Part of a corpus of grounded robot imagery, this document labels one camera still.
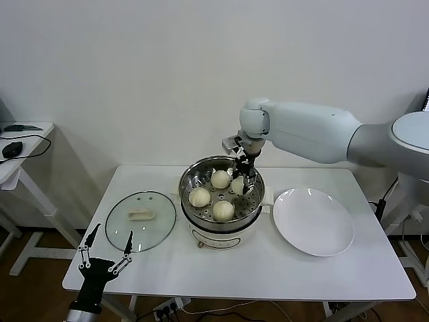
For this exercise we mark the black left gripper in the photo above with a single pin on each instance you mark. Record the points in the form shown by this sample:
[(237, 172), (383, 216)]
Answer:
[(94, 278)]

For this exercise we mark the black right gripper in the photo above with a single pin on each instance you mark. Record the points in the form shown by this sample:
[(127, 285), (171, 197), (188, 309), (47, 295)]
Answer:
[(244, 165)]

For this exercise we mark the white steamed baozi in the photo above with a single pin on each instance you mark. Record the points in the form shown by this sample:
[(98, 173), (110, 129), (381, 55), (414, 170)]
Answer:
[(220, 179), (237, 186), (200, 197), (223, 210)]

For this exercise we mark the round glass pot lid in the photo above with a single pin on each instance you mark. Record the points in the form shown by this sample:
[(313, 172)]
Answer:
[(140, 231)]

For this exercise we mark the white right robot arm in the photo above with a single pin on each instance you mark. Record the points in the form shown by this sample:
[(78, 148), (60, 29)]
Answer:
[(318, 134)]

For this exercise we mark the steel perforated steamer basket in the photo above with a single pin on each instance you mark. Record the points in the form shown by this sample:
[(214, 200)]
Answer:
[(201, 174)]

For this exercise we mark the cream electric cooker base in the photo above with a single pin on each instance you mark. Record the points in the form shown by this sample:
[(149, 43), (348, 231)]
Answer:
[(221, 234)]

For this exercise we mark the white round plate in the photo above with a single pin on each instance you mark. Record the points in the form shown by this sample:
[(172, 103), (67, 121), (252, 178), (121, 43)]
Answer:
[(313, 221)]

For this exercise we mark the white power strip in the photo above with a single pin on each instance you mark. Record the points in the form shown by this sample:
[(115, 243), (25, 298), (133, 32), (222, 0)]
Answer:
[(169, 307)]

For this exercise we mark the white side table with mouse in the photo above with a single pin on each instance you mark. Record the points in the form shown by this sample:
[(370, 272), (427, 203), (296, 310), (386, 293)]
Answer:
[(30, 151)]

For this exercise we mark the black computer mouse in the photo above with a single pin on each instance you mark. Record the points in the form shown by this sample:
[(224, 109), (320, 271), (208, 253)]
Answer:
[(12, 149)]

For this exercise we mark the black power adapter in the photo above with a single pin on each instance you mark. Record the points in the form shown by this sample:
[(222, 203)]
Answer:
[(381, 208)]

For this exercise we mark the dark green flat tool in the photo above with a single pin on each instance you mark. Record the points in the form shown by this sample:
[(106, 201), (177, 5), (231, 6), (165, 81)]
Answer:
[(20, 127)]

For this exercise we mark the white side table with laptop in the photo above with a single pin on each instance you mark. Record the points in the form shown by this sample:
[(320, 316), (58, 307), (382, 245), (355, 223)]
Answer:
[(419, 265)]

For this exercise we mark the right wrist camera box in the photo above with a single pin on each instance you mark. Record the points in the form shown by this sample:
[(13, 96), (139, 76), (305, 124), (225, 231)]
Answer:
[(231, 143)]

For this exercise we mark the white wall charger plug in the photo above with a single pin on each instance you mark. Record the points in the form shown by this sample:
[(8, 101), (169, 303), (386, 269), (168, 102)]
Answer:
[(417, 215)]

